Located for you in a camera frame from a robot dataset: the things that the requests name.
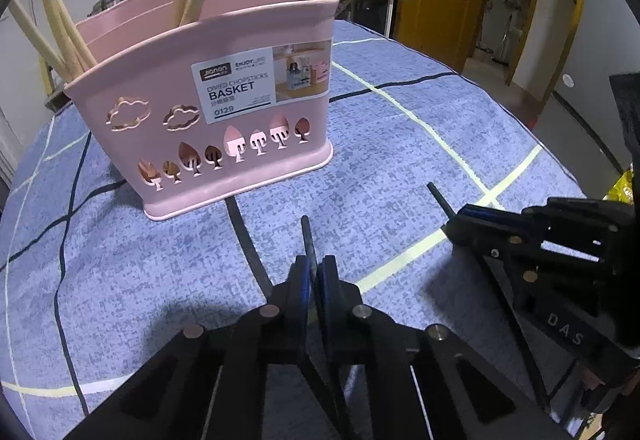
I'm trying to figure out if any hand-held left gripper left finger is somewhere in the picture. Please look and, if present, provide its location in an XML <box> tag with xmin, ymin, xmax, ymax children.
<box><xmin>65</xmin><ymin>255</ymin><xmax>313</xmax><ymax>440</ymax></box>

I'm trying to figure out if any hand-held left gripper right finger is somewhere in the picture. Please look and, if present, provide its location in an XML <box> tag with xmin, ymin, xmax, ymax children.
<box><xmin>317</xmin><ymin>255</ymin><xmax>572</xmax><ymax>440</ymax></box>

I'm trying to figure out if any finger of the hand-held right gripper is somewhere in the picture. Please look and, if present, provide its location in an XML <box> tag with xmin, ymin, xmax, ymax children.
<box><xmin>444</xmin><ymin>214</ymin><xmax>532</xmax><ymax>272</ymax></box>
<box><xmin>456</xmin><ymin>203</ymin><xmax>527</xmax><ymax>232</ymax></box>

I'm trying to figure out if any black chopstick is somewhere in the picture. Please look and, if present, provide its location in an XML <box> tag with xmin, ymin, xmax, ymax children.
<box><xmin>299</xmin><ymin>215</ymin><xmax>353</xmax><ymax>440</ymax></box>
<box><xmin>426</xmin><ymin>181</ymin><xmax>553</xmax><ymax>418</ymax></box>

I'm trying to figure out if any pink plastic chopstick basket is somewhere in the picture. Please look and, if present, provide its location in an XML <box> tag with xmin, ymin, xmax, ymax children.
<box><xmin>62</xmin><ymin>0</ymin><xmax>337</xmax><ymax>222</ymax></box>

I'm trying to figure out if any yellow packet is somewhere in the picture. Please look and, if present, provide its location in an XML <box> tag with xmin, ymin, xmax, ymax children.
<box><xmin>604</xmin><ymin>169</ymin><xmax>636</xmax><ymax>204</ymax></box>

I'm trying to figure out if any blue checked blanket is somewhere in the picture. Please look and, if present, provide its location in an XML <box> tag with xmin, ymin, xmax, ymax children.
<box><xmin>0</xmin><ymin>20</ymin><xmax>601</xmax><ymax>440</ymax></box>

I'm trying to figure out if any steel steamer pot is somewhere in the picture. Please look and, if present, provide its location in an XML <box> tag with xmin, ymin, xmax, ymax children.
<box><xmin>87</xmin><ymin>0</ymin><xmax>147</xmax><ymax>19</ymax></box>

